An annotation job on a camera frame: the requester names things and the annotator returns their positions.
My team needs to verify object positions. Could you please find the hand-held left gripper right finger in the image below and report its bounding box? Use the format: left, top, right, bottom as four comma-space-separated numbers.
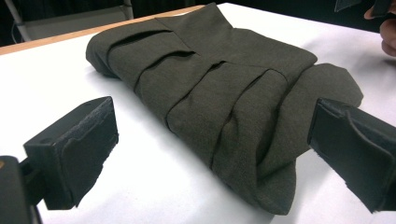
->
306, 97, 396, 214

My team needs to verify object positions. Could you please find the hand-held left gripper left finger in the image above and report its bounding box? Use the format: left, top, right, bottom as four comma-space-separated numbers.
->
22, 95, 120, 211

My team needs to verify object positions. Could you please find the dark olive garment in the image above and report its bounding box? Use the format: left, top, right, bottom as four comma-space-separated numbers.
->
85, 2, 364, 217

